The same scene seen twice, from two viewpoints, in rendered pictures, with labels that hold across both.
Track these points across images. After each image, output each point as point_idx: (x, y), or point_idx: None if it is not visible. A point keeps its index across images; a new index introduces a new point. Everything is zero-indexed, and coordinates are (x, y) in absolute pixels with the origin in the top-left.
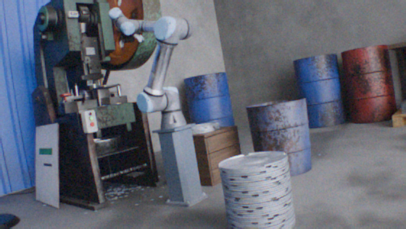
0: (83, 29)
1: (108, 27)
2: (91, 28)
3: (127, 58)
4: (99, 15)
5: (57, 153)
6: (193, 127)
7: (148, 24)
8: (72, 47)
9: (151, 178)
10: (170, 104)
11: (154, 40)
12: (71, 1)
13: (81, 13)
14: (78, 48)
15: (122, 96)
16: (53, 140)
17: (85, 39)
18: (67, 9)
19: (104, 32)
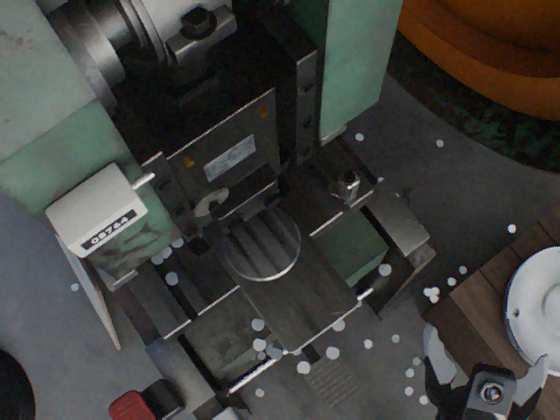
0: (179, 79)
1: (368, 47)
2: (241, 6)
3: (430, 53)
4: (320, 15)
5: (106, 316)
6: (550, 315)
7: None
8: (127, 266)
9: (375, 306)
10: None
11: None
12: (58, 127)
13: (163, 48)
14: (165, 243)
15: (356, 204)
16: (83, 274)
17: (198, 145)
18: (47, 190)
19: (335, 85)
